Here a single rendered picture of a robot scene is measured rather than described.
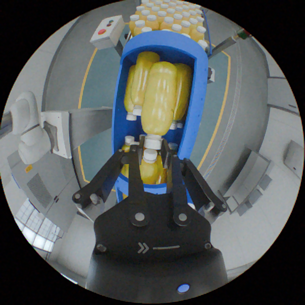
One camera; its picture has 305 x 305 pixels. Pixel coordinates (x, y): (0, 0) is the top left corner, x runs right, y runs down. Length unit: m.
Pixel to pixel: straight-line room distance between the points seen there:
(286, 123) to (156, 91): 3.56
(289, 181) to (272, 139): 1.27
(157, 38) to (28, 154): 0.66
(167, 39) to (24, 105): 0.61
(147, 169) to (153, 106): 0.17
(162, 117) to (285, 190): 3.28
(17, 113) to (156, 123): 0.59
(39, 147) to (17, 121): 0.20
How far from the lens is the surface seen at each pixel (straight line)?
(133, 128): 0.43
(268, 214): 3.39
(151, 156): 0.26
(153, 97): 0.19
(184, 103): 0.28
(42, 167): 1.85
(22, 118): 0.59
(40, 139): 0.63
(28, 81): 2.93
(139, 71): 0.29
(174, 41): 0.24
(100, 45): 0.58
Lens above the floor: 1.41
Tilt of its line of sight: 65 degrees down
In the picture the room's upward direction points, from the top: 180 degrees clockwise
